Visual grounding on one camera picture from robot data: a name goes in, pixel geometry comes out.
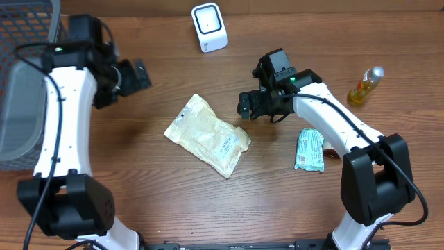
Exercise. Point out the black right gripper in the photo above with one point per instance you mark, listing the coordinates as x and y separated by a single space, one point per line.
250 103

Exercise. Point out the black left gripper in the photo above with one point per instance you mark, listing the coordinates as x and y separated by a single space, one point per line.
132 82

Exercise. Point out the teal snack packet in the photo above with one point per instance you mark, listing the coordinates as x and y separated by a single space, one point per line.
309 151

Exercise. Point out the green lid jar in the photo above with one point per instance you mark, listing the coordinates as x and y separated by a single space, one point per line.
330 153

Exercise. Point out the silver capped amber bottle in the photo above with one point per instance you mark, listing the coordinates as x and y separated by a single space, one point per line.
367 84

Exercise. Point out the beige brown snack packet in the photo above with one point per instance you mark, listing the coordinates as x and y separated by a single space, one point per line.
214 141

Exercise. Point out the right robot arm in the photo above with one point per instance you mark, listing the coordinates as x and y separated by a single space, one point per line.
376 180

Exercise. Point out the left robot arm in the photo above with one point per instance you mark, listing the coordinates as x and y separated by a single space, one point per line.
81 73

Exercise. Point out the white barcode scanner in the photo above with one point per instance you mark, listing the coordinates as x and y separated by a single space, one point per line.
210 28

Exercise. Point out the grey plastic shopping basket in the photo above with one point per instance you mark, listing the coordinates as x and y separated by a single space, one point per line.
23 90

